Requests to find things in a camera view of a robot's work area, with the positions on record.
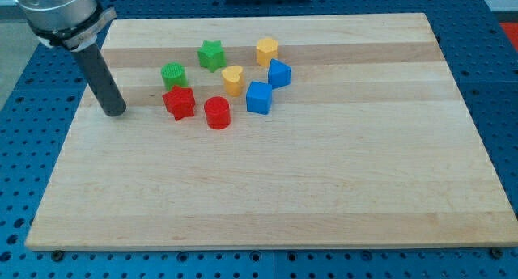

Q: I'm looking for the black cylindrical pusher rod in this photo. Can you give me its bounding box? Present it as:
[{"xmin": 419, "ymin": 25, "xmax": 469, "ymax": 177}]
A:
[{"xmin": 72, "ymin": 43, "xmax": 126, "ymax": 117}]

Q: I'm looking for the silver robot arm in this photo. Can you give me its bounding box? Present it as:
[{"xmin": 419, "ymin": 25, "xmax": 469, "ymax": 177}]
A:
[{"xmin": 17, "ymin": 0, "xmax": 126, "ymax": 117}]

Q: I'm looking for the yellow heart block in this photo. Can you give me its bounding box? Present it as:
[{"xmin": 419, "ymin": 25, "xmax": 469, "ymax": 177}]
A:
[{"xmin": 221, "ymin": 65, "xmax": 244, "ymax": 97}]

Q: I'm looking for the green cylinder block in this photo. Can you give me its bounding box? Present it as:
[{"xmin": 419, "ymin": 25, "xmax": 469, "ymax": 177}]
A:
[{"xmin": 160, "ymin": 62, "xmax": 189, "ymax": 91}]

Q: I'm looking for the red star block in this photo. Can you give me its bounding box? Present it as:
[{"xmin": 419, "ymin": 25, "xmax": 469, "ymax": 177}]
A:
[{"xmin": 162, "ymin": 85, "xmax": 196, "ymax": 121}]

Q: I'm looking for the green star block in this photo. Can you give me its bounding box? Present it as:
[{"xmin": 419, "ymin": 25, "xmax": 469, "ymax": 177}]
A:
[{"xmin": 197, "ymin": 40, "xmax": 227, "ymax": 72}]

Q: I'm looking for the red cylinder block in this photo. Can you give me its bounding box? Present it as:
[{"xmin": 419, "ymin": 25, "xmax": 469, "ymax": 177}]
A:
[{"xmin": 204, "ymin": 96, "xmax": 231, "ymax": 129}]

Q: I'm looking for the blue cube block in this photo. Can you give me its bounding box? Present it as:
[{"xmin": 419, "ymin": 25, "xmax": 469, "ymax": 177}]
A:
[{"xmin": 246, "ymin": 81, "xmax": 273, "ymax": 115}]

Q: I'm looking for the yellow hexagon block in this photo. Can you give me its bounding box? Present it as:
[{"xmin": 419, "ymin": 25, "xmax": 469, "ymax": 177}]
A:
[{"xmin": 256, "ymin": 37, "xmax": 278, "ymax": 67}]

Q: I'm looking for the blue triangle block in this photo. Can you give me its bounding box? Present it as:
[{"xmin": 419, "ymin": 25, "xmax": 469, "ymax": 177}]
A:
[{"xmin": 268, "ymin": 58, "xmax": 291, "ymax": 89}]

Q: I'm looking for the wooden board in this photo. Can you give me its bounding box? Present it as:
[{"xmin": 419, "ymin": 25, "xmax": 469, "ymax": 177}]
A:
[{"xmin": 26, "ymin": 13, "xmax": 517, "ymax": 251}]

